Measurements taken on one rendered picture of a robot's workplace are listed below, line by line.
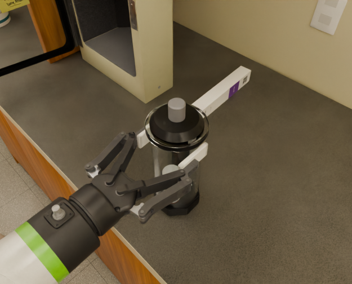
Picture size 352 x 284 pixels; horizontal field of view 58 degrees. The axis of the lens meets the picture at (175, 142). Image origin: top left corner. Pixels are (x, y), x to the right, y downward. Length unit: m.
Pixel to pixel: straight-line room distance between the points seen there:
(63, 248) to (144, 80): 0.55
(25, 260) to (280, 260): 0.46
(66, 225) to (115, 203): 0.08
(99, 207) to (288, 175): 0.48
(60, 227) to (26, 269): 0.06
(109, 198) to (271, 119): 0.56
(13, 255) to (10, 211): 1.55
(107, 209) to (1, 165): 1.79
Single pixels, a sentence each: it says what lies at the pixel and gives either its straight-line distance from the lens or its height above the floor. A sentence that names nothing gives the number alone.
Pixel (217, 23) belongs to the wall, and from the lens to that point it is 1.21.
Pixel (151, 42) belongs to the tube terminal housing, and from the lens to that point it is 0.83.
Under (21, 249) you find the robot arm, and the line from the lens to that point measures 0.44.
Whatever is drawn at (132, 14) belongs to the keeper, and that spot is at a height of 1.20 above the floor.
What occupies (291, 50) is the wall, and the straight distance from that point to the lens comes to 1.07.
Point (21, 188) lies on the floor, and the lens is 2.06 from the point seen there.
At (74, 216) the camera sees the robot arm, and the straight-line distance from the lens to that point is 0.44.
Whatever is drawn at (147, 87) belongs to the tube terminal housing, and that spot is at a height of 0.99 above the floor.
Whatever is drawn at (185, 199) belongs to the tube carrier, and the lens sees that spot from 0.64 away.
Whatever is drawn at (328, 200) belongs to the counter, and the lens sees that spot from 0.79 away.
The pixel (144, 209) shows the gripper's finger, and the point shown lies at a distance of 0.47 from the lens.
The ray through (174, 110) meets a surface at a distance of 0.49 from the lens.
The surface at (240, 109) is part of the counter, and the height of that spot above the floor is 0.94.
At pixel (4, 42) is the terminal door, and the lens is 1.02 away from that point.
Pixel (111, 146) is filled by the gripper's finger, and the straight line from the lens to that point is 0.55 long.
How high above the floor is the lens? 1.55
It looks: 48 degrees down
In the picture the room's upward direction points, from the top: straight up
